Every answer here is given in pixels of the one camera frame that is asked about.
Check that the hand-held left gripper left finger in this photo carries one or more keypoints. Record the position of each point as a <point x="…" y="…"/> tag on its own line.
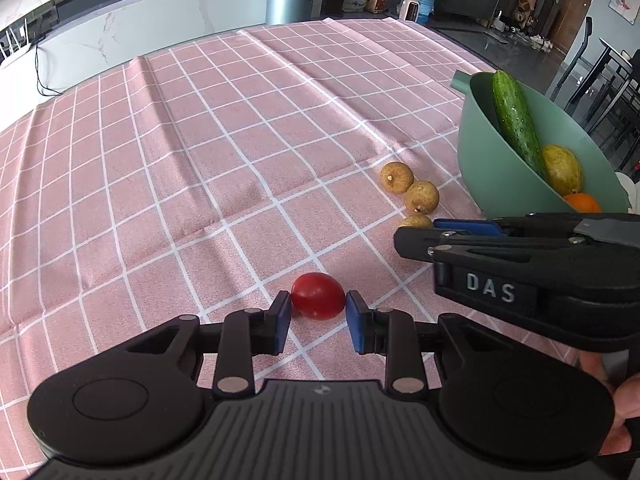
<point x="282" y="317"/>

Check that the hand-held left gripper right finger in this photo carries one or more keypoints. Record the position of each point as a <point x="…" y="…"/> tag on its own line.
<point x="355" y="320"/>

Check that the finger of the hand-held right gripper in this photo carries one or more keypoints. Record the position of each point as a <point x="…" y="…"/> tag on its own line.
<point x="415" y="242"/>
<point x="470" y="226"/>

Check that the small brown longan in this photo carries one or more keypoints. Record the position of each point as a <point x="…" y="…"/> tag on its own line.
<point x="422" y="197"/>
<point x="396" y="177"/>
<point x="414" y="222"/>

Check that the red cherry tomato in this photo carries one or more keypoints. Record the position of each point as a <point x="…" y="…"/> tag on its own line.
<point x="317" y="296"/>

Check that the green colander bowl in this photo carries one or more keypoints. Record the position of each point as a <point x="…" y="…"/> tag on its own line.
<point x="490" y="170"/>

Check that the orange mandarin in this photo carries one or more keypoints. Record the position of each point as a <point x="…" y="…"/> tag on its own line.
<point x="582" y="204"/>

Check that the green cucumber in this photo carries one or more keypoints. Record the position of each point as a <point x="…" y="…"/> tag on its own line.
<point x="515" y="120"/>

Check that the person's right hand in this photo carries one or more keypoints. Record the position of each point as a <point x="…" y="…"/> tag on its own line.
<point x="627" y="412"/>

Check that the pink checked tablecloth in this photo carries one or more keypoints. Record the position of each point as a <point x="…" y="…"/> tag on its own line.
<point x="200" y="160"/>

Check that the black dining chairs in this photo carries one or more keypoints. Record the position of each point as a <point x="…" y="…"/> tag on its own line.
<point x="607" y="90"/>

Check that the small pink white heater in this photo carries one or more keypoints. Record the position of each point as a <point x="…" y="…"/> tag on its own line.
<point x="409" y="10"/>

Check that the brown door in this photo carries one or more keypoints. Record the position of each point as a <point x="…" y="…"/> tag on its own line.
<point x="570" y="10"/>

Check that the white marble media console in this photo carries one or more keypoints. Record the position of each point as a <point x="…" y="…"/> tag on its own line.
<point x="150" y="25"/>

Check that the white router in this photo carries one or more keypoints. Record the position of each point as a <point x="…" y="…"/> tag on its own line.
<point x="12" y="45"/>

